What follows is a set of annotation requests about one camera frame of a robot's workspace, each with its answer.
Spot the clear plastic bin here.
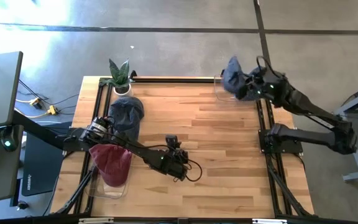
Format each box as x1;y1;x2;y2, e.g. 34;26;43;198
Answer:
213;73;265;105
85;138;135;200

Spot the black looped gripper cable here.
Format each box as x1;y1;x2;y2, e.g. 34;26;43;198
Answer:
174;158;203;183

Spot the black laptop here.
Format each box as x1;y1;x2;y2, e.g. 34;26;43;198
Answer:
21;121;73;197

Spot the black diagonal beam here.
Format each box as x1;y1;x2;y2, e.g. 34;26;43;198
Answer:
11;110;71;151

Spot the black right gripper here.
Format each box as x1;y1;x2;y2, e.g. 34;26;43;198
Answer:
250;67;287;100

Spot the green snake plant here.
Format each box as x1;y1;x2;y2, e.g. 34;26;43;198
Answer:
99;58;135;88

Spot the silver metal bracket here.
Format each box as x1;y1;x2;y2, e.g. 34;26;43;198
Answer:
252;218;288;224
78;217;114;224

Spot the black aluminium table frame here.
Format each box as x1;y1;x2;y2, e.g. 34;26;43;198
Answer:
53;76;316;224

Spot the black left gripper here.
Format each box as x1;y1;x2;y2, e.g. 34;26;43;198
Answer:
165;134;190;169

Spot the white plant pot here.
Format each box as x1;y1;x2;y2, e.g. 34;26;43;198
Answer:
112;83;134;99

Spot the black computer mouse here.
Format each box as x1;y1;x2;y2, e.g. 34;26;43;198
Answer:
0;125;21;152

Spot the black floor cable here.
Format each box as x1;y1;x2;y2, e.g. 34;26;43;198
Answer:
17;79;80;106

